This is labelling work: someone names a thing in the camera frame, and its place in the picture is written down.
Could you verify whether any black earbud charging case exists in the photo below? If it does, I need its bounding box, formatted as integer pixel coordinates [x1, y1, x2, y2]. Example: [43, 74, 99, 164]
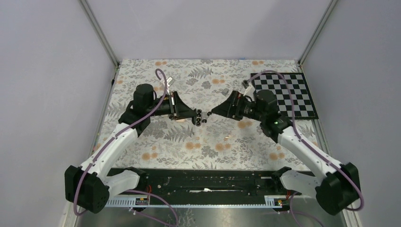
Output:
[195, 109, 202, 126]

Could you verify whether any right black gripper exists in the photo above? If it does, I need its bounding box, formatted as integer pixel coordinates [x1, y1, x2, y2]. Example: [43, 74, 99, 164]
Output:
[211, 91, 265, 122]

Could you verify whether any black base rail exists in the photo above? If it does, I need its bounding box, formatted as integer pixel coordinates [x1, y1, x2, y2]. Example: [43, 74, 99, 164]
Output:
[123, 168, 294, 208]

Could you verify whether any small grey block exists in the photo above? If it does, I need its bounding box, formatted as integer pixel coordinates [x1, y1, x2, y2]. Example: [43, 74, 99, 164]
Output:
[221, 88, 229, 96]

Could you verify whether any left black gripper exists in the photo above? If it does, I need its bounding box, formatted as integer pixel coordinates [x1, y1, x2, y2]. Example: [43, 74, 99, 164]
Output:
[147, 91, 197, 121]

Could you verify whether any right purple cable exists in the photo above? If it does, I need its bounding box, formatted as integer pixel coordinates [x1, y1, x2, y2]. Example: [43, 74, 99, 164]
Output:
[247, 70, 365, 227]

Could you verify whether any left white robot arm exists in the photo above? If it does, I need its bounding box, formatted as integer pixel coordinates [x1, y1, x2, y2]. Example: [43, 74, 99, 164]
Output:
[64, 84, 197, 213]

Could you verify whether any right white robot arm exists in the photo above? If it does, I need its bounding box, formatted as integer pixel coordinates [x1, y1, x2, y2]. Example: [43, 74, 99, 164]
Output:
[211, 90, 364, 215]

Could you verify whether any floral table mat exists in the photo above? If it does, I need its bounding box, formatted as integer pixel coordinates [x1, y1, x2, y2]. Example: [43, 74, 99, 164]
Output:
[95, 59, 307, 171]

